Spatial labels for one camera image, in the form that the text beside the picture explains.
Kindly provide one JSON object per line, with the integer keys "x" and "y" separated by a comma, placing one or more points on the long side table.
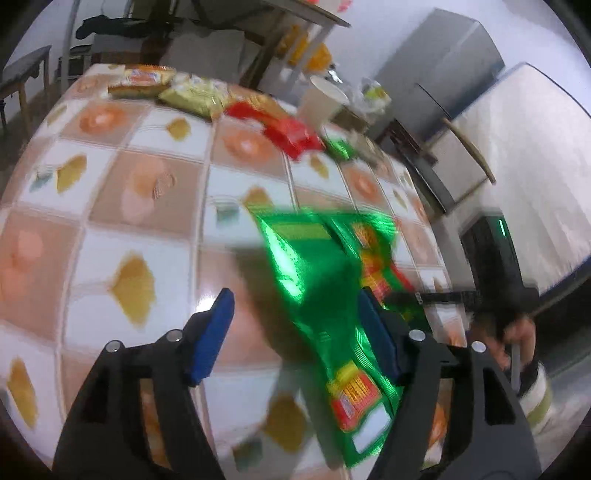
{"x": 323, "y": 16}

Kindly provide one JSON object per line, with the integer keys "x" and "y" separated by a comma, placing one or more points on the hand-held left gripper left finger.
{"x": 210, "y": 341}

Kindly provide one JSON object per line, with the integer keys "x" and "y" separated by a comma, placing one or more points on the clear plastic bag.
{"x": 374, "y": 94}

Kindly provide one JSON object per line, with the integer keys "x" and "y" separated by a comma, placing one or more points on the grey refrigerator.
{"x": 443, "y": 55}

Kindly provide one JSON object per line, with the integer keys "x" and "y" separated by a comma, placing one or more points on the green snack bag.
{"x": 314, "y": 277}

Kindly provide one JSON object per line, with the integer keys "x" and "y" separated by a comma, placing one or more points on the person's right hand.
{"x": 521, "y": 337}

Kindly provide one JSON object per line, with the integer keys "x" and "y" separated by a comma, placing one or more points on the black clothes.
{"x": 106, "y": 23}

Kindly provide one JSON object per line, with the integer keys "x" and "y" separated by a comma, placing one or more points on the paper cup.
{"x": 321, "y": 104}

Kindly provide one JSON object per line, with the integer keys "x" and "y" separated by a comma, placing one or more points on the small green packet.
{"x": 340, "y": 147}

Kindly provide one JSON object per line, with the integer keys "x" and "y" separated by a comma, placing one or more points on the small yellow snack packet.
{"x": 194, "y": 94}

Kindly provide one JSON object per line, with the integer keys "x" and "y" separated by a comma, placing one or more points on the white mattress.
{"x": 545, "y": 161}

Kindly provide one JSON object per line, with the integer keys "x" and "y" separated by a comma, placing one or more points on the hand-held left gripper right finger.
{"x": 378, "y": 341}

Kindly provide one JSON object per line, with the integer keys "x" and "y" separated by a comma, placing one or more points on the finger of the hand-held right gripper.
{"x": 443, "y": 297}

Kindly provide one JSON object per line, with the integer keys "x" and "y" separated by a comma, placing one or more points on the orange biscuit packet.
{"x": 143, "y": 77}

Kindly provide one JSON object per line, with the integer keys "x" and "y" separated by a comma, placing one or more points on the red snack packet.
{"x": 286, "y": 131}

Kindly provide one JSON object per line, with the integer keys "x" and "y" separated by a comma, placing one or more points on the wooden chair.
{"x": 431, "y": 182}
{"x": 27, "y": 62}

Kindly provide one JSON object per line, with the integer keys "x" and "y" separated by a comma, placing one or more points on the yellow plastic bag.
{"x": 318, "y": 57}

